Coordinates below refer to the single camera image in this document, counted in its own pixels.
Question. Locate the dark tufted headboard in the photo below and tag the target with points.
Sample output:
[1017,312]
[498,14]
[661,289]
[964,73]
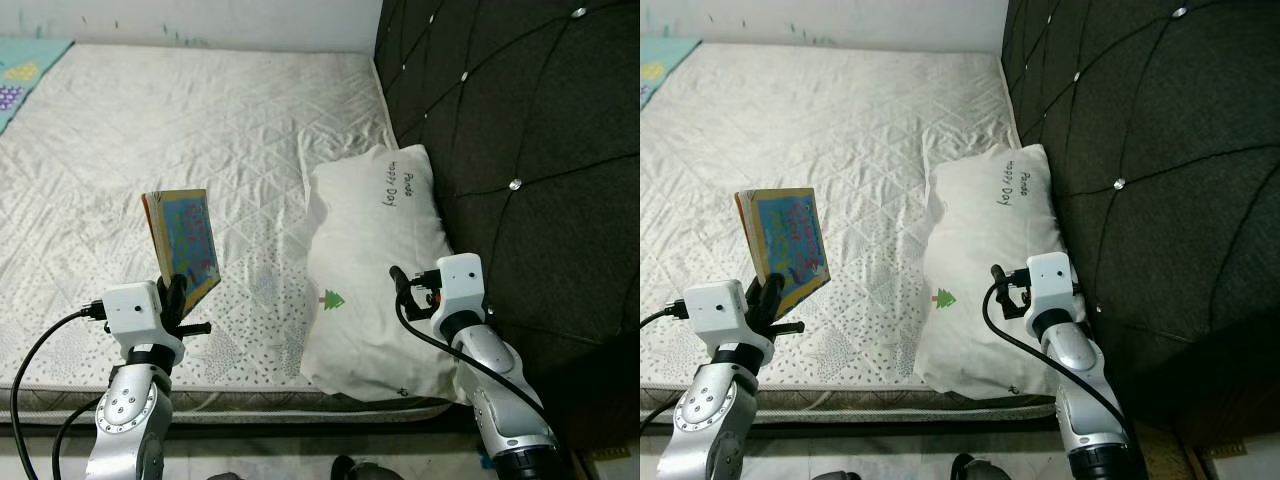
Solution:
[1170,120]
[530,120]

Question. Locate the dark bed base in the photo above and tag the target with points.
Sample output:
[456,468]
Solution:
[880,428]
[250,428]

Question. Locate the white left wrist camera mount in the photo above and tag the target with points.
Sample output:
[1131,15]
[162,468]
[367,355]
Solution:
[715,310]
[132,312]

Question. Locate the colourful children's board book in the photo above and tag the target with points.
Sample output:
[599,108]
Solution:
[795,235]
[190,230]

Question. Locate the grey left robot leg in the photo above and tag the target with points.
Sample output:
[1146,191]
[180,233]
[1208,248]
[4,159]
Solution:
[225,476]
[832,476]

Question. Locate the grey robot leg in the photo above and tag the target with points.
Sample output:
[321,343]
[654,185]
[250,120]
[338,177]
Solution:
[832,476]
[225,476]
[355,470]
[975,468]

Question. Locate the grey right robot leg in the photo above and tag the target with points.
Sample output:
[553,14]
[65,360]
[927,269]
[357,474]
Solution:
[355,470]
[975,468]

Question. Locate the white pillow green tree print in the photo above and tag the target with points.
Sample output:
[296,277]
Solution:
[985,270]
[370,270]

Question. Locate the teal blanket colourful shapes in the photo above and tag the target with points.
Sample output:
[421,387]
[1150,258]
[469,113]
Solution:
[665,65]
[25,75]

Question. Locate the grey quilted mattress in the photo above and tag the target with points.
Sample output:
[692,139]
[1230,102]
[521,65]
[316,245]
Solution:
[800,130]
[150,130]

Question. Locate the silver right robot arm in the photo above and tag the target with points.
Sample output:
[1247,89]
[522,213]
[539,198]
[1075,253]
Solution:
[500,400]
[1085,400]

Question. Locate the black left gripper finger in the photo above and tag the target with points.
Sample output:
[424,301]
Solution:
[175,298]
[767,300]

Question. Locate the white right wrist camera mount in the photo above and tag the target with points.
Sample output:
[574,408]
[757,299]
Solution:
[1052,280]
[462,282]

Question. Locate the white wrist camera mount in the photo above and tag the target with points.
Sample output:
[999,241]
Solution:
[462,282]
[1052,280]
[132,312]
[715,310]

